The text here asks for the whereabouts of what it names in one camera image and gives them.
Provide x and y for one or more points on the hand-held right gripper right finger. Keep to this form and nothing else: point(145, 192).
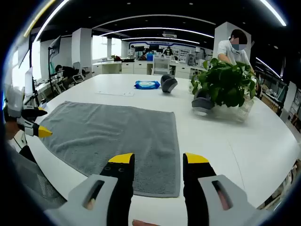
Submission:
point(195, 188)

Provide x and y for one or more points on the blue wipes packet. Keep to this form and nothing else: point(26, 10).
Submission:
point(147, 84)

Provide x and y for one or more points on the person's right hand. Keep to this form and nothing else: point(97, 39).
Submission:
point(143, 223)

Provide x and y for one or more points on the green potted plant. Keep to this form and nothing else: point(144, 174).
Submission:
point(225, 84)

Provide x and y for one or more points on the grey mesh chair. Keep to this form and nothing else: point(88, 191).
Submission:
point(35, 183)

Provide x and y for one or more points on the black light stand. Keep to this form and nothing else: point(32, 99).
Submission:
point(49, 66)

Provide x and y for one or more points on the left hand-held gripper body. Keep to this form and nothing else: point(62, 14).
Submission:
point(14, 101)

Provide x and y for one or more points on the blue storage box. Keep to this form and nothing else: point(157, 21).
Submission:
point(149, 57)

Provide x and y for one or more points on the grey towel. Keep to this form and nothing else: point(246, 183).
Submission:
point(105, 131)

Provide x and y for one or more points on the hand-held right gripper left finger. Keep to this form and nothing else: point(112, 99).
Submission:
point(117, 188)

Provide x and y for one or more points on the white flat strip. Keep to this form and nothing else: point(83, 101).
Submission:
point(115, 93)

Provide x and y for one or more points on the white office chair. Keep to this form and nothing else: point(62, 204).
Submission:
point(78, 77)
point(162, 64)

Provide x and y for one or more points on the clear plastic container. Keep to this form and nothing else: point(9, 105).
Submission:
point(242, 110)

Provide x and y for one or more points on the white table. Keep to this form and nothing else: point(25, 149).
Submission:
point(235, 146)

